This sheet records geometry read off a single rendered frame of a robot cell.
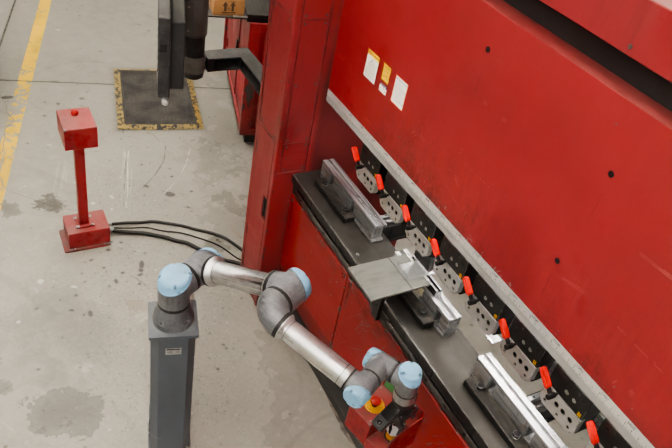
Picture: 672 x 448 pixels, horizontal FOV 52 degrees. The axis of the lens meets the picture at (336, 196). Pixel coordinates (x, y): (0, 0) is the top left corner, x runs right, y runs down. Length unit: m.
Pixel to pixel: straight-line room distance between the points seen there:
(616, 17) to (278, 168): 1.83
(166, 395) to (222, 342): 0.79
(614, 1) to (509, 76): 0.42
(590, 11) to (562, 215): 0.56
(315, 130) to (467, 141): 1.05
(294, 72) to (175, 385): 1.36
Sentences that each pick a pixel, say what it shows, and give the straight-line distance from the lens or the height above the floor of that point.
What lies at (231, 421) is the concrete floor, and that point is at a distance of 3.34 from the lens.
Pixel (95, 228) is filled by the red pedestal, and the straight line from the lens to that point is 4.06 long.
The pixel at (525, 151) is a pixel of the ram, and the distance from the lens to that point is 2.09.
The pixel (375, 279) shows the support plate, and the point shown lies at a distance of 2.60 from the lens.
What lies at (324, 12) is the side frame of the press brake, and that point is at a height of 1.68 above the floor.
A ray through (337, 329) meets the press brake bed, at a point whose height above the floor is 0.45.
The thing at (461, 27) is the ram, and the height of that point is 1.95.
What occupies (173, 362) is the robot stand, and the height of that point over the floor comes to 0.62.
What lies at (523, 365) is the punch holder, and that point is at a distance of 2.31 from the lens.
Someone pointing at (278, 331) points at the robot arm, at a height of 1.10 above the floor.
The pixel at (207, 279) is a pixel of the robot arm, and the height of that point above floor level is 0.97.
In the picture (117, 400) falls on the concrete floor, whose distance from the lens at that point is 3.41.
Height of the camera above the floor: 2.76
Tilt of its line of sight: 36 degrees down
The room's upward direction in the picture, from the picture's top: 12 degrees clockwise
